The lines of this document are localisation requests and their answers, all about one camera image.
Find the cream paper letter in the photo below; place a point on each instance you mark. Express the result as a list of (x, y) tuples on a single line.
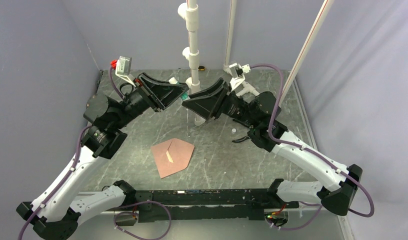
[(169, 157)]

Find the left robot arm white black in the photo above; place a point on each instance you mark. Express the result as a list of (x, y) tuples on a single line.
[(57, 212)]

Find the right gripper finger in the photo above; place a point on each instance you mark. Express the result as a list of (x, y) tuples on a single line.
[(204, 107), (214, 91)]

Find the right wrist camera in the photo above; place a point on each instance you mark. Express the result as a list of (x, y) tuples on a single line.
[(238, 73)]

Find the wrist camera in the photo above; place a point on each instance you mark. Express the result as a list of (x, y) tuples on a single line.
[(238, 73), (122, 67)]

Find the pink brown envelope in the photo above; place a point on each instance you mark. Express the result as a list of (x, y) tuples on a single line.
[(181, 152)]

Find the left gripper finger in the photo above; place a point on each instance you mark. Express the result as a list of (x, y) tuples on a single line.
[(167, 94), (156, 85)]

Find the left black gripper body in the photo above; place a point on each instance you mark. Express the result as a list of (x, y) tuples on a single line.
[(147, 96)]

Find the white PVC pipe frame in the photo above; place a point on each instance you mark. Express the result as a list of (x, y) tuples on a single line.
[(189, 12)]

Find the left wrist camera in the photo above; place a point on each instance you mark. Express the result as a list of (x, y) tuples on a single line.
[(122, 67)]

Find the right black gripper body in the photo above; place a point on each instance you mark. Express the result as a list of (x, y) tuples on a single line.
[(220, 100)]

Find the green glue stick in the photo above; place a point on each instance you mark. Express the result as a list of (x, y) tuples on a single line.
[(184, 97)]

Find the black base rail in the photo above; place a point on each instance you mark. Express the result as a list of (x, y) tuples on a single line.
[(204, 204)]

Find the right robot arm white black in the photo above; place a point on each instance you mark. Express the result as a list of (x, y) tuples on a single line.
[(336, 184)]

